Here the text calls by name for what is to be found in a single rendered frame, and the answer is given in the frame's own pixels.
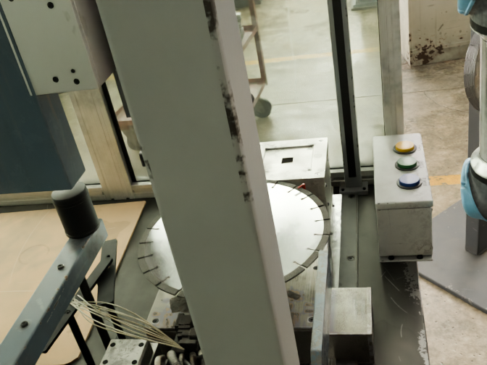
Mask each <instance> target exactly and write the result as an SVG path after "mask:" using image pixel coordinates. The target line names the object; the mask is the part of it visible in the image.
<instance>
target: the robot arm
mask: <svg viewBox="0 0 487 365"><path fill-rule="evenodd" d="M457 8H458V9H457V10H458V12H459V13H460V14H463V15H464V16H467V15H470V27H471V29H472V30H473V31H474V32H475V33H477V34H478V35H480V144H479V147H478V148H477V149H475V150H474V152H473V154H472V156H471V158H468V159H466V160H465V162H464V164H463V166H462V174H461V188H460V189H461V199H462V205H463V208H464V210H465V212H466V214H467V215H468V216H469V217H472V218H475V219H482V220H484V221H486V222H487V0H457Z"/></svg>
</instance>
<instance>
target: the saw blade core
mask: <svg viewBox="0 0 487 365"><path fill-rule="evenodd" d="M267 187H268V191H269V196H270V203H271V207H272V215H273V219H274V223H275V231H276V235H277V240H278V247H279V251H280V259H281V264H282V268H283V275H284V276H285V275H287V274H288V273H290V272H292V271H293V270H295V269H296V268H297V267H299V265H300V266H301V264H302V263H304V262H305V261H306V260H307V259H308V258H309V257H310V256H311V254H312V253H313V252H314V251H315V249H316V247H317V246H318V244H319V242H320V240H321V237H322V233H323V227H324V224H323V218H322V214H321V211H320V210H319V207H318V206H317V205H316V203H315V202H314V201H313V200H312V199H310V198H309V197H307V196H306V195H304V194H303V193H301V194H299V195H297V196H295V194H297V193H299V191H297V190H294V189H293V188H289V187H286V186H283V185H277V184H272V183H268V184H267ZM273 187H274V188H273ZM289 192H290V193H289ZM302 199H303V200H302ZM310 209H312V210H310ZM316 221H317V222H316ZM158 229H159V230H158ZM152 242H153V243H152ZM307 249H309V250H307ZM151 255H153V256H151ZM144 257H145V260H146V264H147V266H148V268H149V270H150V271H151V273H152V274H153V275H154V276H155V277H156V278H157V279H158V280H160V281H161V282H163V283H164V284H166V285H169V286H170V287H172V288H175V289H178V290H179V291H181V289H182V285H181V283H180V278H179V276H178V271H177V269H176V265H175V262H174V259H173V256H172V252H171V249H170V245H169V242H168V239H167V235H166V232H165V228H164V225H163V223H162V218H160V220H159V221H158V222H157V223H156V224H155V225H154V226H153V228H152V230H151V231H150V233H149V235H148V237H147V239H146V243H145V248H144ZM294 262H296V264H294ZM157 267H158V268H157ZM156 268H157V269H156ZM168 277H169V279H167V278H168ZM182 290H183V289H182Z"/></svg>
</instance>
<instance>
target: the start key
mask: <svg viewBox="0 0 487 365"><path fill-rule="evenodd" d="M416 165H417V160H416V159H415V158H414V157H411V156H404V157H402V158H400V159H398V161H397V166H398V167H400V168H403V169H410V168H413V167H415V166H416Z"/></svg>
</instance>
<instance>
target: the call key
mask: <svg viewBox="0 0 487 365"><path fill-rule="evenodd" d="M413 149H414V143H413V142H411V141H408V140H404V141H400V142H398V143H397V144H396V150H397V151H400V152H408V151H412V150H413Z"/></svg>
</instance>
